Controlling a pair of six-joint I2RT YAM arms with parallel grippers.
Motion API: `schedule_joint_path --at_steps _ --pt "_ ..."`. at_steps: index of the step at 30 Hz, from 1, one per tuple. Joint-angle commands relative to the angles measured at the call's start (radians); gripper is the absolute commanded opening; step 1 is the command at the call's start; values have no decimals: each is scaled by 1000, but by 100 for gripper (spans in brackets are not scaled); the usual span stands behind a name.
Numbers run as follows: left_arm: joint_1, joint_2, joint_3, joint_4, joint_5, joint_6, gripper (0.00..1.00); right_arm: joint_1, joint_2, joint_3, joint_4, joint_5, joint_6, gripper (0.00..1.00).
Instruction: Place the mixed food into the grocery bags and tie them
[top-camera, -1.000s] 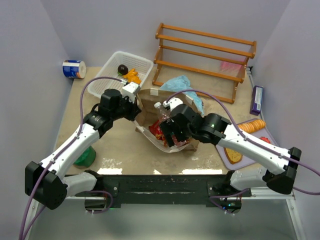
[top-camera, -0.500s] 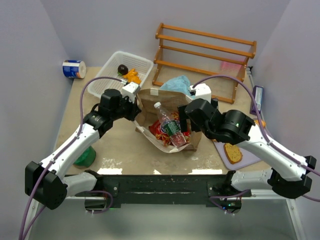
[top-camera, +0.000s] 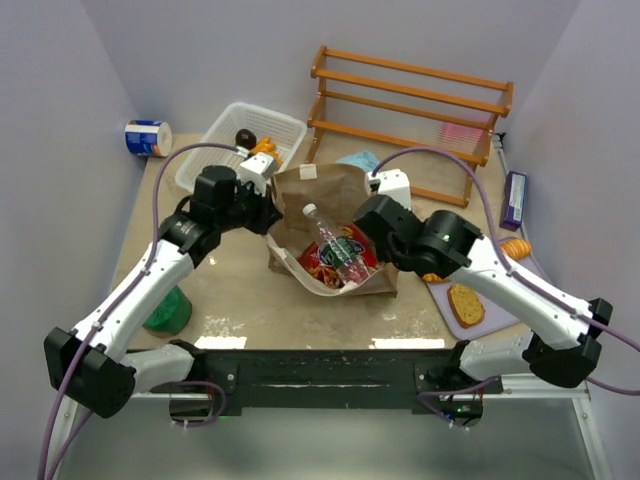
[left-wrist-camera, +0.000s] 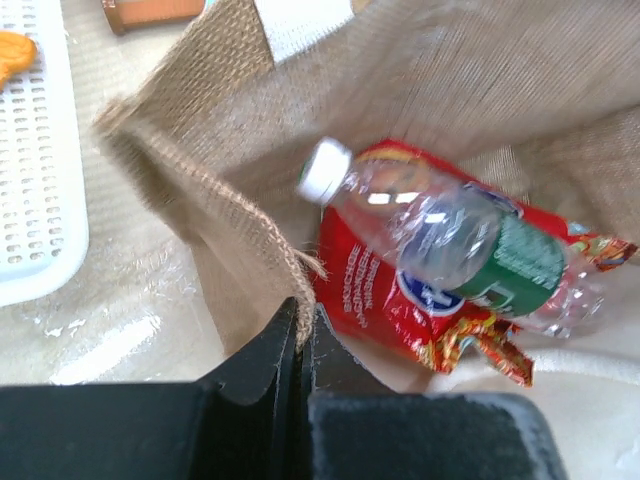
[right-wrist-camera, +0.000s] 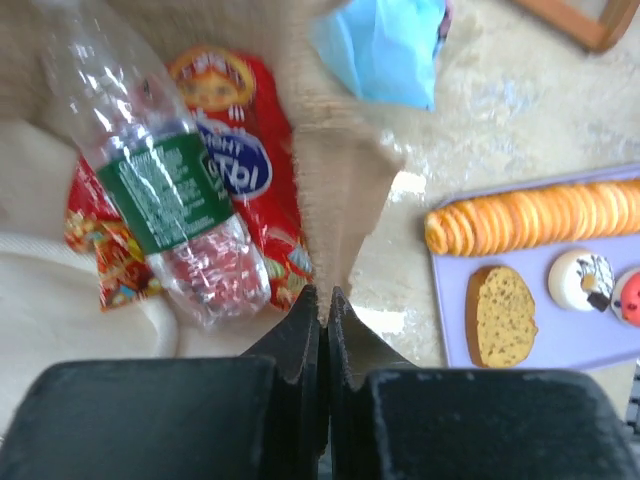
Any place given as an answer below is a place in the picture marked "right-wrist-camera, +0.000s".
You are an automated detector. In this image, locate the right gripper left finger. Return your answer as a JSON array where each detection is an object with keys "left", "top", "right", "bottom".
[{"left": 1, "top": 286, "right": 320, "bottom": 479}]

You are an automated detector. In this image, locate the white chocolate pastry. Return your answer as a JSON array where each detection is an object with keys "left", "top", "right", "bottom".
[{"left": 547, "top": 249, "right": 615, "bottom": 312}]

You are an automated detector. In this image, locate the wooden orange shelf rack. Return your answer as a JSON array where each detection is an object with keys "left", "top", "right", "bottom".
[{"left": 515, "top": 0, "right": 639, "bottom": 53}]

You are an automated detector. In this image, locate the red snack chip bag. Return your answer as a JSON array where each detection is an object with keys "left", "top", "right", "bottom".
[{"left": 65, "top": 46, "right": 312, "bottom": 311}]

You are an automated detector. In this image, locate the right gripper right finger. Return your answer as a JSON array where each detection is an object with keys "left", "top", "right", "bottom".
[{"left": 327, "top": 289, "right": 639, "bottom": 479}]

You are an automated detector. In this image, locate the brown paper grocery bag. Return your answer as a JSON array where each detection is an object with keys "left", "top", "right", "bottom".
[{"left": 0, "top": 0, "right": 407, "bottom": 416}]

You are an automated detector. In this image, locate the clear water bottle green label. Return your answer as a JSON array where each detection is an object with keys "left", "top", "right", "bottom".
[{"left": 38, "top": 1, "right": 271, "bottom": 327}]

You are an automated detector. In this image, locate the lavender plastic tray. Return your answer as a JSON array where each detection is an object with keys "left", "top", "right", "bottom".
[{"left": 430, "top": 165, "right": 639, "bottom": 369}]

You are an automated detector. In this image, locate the red frosted donut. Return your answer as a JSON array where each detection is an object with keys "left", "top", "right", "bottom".
[{"left": 610, "top": 268, "right": 640, "bottom": 328}]

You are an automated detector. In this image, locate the light blue plastic bag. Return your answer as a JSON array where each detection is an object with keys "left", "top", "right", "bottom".
[{"left": 310, "top": 0, "right": 452, "bottom": 111}]

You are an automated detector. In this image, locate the bread slice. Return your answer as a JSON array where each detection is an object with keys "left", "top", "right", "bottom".
[{"left": 465, "top": 265, "right": 538, "bottom": 369}]

